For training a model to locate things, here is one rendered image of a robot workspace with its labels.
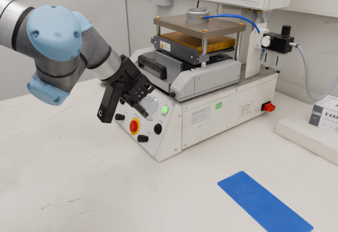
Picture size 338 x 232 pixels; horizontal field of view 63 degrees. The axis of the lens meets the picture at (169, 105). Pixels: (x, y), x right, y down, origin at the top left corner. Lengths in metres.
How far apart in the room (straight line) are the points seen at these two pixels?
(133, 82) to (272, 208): 0.47
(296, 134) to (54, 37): 0.80
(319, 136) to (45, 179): 0.84
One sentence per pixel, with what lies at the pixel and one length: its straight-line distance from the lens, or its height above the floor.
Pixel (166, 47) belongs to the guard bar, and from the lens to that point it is 0.95.
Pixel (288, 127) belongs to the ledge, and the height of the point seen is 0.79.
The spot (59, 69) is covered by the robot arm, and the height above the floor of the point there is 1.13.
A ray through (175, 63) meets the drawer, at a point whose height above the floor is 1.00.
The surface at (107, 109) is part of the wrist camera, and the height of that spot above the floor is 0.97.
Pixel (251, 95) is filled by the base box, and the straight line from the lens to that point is 1.02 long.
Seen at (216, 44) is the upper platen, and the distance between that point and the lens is 0.90.
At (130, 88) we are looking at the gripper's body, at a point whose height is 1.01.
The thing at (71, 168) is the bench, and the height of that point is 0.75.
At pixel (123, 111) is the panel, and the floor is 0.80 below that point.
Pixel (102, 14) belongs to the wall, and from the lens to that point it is 2.36.
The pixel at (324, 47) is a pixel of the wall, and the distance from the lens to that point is 1.24.
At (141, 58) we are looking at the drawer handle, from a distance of 0.92.
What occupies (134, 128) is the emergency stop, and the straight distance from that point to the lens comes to 0.93.
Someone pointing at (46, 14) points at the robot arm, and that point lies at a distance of 0.45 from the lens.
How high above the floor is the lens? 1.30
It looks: 28 degrees down
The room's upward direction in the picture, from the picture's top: 1 degrees counter-clockwise
